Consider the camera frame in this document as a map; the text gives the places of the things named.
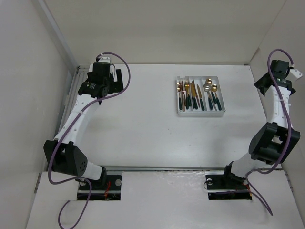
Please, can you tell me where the gold spoon green handle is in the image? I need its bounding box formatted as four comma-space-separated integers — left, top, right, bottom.
207, 92, 214, 110
205, 78, 216, 103
211, 84, 222, 111

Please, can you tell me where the silver slotted spoon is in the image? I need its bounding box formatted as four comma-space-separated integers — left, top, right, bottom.
203, 83, 217, 111

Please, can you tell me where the gold fork green handle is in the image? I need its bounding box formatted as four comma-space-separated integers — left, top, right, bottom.
177, 83, 183, 111
186, 95, 192, 108
184, 79, 189, 101

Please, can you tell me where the rose gold fork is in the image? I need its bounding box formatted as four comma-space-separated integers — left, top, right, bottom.
179, 79, 185, 112
182, 89, 187, 112

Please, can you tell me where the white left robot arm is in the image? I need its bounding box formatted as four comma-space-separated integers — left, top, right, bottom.
43, 57, 124, 189

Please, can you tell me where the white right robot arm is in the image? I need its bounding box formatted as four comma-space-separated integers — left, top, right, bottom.
221, 60, 302, 188

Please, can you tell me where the white three-compartment cutlery tray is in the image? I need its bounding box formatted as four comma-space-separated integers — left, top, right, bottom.
176, 76, 225, 117

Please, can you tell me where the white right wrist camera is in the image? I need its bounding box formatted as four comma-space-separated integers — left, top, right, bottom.
288, 68, 303, 81

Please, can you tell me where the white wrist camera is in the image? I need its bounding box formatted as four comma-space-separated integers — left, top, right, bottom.
96, 53, 111, 64
288, 68, 303, 81

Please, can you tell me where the aluminium rail frame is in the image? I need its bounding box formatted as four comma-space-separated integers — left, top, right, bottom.
50, 65, 89, 142

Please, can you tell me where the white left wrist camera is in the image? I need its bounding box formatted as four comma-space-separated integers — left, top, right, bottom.
96, 53, 111, 64

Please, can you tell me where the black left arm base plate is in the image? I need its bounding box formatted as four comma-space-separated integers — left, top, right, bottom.
89, 171, 122, 201

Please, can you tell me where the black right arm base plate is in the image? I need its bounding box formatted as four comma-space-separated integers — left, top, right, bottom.
204, 173, 252, 200

